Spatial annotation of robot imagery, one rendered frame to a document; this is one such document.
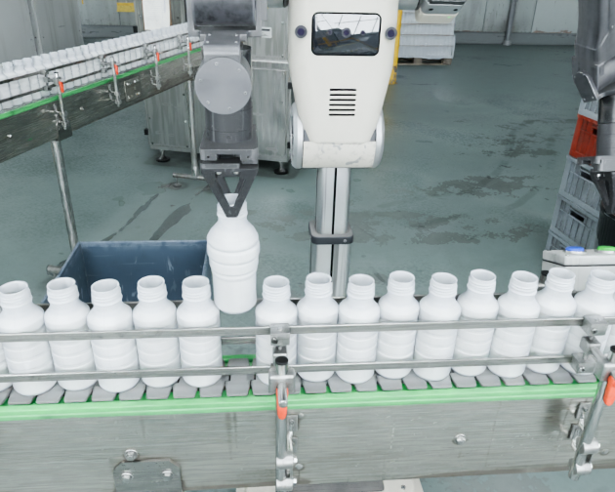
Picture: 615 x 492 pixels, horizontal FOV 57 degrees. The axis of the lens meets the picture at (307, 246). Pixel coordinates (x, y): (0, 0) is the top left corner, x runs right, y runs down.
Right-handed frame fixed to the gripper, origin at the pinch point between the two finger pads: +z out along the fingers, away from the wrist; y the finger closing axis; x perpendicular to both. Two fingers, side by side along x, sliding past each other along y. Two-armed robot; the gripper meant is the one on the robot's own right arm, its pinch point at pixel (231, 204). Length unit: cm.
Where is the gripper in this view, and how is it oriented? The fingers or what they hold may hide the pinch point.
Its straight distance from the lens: 73.6
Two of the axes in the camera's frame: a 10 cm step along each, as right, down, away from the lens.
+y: 0.8, 4.7, -8.8
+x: 10.0, -0.2, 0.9
